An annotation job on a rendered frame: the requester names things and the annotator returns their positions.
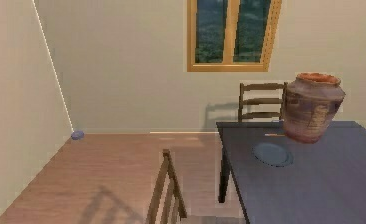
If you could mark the grey blue plate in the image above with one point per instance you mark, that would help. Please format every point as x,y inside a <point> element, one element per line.
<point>272,155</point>

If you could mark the dark grey dining table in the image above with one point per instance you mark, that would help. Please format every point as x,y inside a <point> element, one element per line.
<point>307,186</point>

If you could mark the brown wooden ladderback chair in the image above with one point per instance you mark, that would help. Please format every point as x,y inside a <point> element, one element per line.
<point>261,101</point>
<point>167,193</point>

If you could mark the small blue ball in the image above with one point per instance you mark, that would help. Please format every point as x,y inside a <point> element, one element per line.
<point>77,135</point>

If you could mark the orange pencil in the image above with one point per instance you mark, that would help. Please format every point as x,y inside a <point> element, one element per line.
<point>274,135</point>

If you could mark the brown clay vase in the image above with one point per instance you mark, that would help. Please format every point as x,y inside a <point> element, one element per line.
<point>311,108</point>

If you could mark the wooden framed window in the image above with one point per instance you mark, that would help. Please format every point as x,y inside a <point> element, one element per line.
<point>230,33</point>

